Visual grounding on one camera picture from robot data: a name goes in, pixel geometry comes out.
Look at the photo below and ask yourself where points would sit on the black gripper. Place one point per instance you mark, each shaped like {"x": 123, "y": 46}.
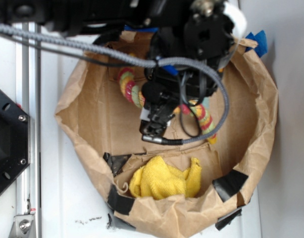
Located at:
{"x": 170, "y": 92}

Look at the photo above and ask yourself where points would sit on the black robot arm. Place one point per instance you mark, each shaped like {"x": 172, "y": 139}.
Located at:
{"x": 191, "y": 44}

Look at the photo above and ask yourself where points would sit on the blue tape top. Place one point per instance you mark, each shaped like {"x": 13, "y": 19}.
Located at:
{"x": 148, "y": 30}

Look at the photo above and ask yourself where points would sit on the blue tape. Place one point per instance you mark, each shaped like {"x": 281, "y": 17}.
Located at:
{"x": 148, "y": 30}
{"x": 261, "y": 48}

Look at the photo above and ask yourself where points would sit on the brown paper bag bin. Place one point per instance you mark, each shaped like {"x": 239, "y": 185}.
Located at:
{"x": 104, "y": 128}

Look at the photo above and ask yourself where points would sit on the yellow cloth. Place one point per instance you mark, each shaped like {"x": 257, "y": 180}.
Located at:
{"x": 159, "y": 180}

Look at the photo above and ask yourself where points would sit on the blue tape right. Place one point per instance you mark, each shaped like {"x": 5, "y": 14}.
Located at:
{"x": 261, "y": 48}

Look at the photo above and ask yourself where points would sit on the white tray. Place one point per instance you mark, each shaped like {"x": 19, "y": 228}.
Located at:
{"x": 70, "y": 205}

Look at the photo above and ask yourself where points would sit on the aluminium rail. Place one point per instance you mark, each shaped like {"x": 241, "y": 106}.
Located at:
{"x": 28, "y": 87}

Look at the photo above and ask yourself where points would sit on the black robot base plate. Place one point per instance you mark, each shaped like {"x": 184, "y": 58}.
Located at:
{"x": 14, "y": 138}

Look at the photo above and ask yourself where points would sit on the metal corner bracket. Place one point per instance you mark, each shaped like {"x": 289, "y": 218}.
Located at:
{"x": 23, "y": 227}

